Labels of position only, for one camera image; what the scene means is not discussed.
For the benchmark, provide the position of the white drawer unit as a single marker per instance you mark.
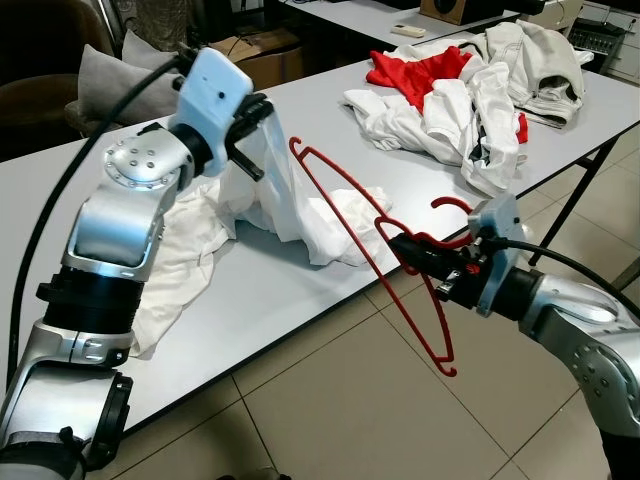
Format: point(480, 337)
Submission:
point(625, 45)

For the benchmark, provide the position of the brown chair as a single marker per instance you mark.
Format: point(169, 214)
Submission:
point(35, 100)

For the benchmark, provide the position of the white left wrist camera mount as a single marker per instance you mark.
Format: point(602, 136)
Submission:
point(215, 95)

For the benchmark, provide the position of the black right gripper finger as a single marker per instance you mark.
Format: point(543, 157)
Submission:
point(415, 250)
point(440, 290)

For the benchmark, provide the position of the plain white t-shirt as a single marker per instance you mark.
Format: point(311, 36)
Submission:
point(290, 210)

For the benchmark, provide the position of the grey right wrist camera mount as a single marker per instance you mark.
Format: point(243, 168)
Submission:
point(497, 225)

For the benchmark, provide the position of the plain red garment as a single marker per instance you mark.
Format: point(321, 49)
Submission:
point(420, 72)

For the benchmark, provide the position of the small white table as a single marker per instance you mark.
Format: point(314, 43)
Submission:
point(350, 12)

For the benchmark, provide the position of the red clothes hanger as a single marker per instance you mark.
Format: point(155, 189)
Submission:
point(360, 248)

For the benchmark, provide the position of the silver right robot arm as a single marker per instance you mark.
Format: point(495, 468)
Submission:
point(590, 340)

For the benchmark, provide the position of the open brown cardboard box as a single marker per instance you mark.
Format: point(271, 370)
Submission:
point(260, 60)

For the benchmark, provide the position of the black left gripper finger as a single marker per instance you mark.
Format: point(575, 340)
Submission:
point(250, 164)
point(264, 110)

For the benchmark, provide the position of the cream white garment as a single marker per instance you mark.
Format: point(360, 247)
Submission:
point(180, 265)

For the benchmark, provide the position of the cream remote control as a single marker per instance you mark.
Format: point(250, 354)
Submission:
point(405, 31)

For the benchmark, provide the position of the black plastic crate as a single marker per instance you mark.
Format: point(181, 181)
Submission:
point(595, 40)

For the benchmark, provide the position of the grey white pillow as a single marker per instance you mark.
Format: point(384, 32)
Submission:
point(110, 85)

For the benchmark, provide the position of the wooden speaker box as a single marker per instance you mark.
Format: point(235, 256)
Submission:
point(465, 8)

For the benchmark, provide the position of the long white table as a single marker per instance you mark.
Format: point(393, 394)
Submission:
point(250, 300)

